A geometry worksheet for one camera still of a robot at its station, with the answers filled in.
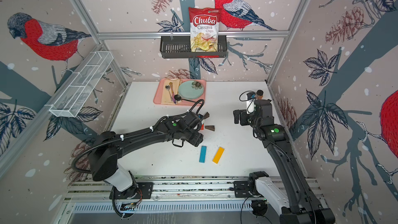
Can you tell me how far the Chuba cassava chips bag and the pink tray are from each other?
1.14 ft

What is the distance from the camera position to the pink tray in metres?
1.12

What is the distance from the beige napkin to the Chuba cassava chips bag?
372mm

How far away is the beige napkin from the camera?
1.09 m
